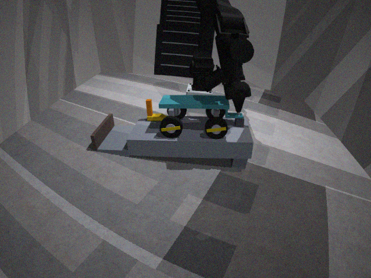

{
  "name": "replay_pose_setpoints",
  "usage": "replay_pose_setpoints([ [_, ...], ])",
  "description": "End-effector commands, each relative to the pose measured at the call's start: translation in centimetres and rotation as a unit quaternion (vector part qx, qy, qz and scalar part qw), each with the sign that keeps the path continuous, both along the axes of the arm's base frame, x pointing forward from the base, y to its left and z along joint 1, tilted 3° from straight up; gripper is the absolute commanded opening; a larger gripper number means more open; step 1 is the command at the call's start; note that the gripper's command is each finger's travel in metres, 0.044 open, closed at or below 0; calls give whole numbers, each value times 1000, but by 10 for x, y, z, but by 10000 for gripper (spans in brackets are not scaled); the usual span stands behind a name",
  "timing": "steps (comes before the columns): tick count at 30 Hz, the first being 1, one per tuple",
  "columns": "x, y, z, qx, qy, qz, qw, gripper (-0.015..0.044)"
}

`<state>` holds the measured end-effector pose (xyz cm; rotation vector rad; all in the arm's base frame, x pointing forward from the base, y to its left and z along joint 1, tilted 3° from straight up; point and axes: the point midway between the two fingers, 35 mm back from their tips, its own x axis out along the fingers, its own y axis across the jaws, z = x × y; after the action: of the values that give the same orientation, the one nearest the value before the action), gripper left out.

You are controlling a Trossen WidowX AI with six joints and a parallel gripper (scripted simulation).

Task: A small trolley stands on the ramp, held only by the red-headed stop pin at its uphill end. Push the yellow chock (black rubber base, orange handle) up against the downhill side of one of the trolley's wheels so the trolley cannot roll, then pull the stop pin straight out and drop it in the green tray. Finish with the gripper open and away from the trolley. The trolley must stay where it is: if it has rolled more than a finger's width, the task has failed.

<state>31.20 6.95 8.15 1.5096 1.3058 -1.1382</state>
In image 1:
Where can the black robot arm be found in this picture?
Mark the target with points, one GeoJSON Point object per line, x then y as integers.
{"type": "Point", "coordinates": [231, 42]}

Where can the grey ramp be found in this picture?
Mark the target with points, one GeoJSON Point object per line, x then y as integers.
{"type": "Point", "coordinates": [146, 139]}

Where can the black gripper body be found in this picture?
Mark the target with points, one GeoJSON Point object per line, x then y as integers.
{"type": "Point", "coordinates": [233, 73]}

